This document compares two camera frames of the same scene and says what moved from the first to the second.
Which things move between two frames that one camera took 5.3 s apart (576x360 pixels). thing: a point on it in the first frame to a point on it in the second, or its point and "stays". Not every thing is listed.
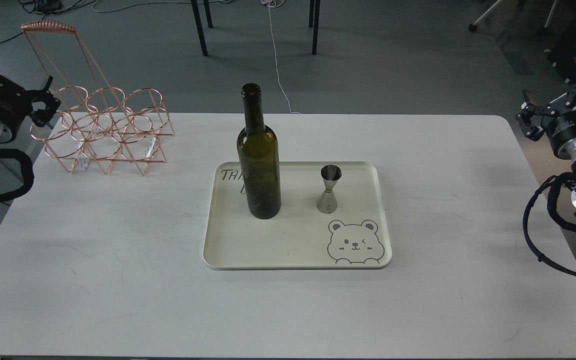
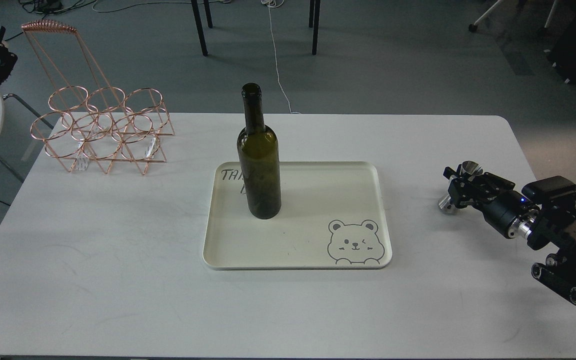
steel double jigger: [330, 174] to [470, 168]
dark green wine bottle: [259, 158] stays
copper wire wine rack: [90, 120] stays
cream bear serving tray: [355, 236] stays
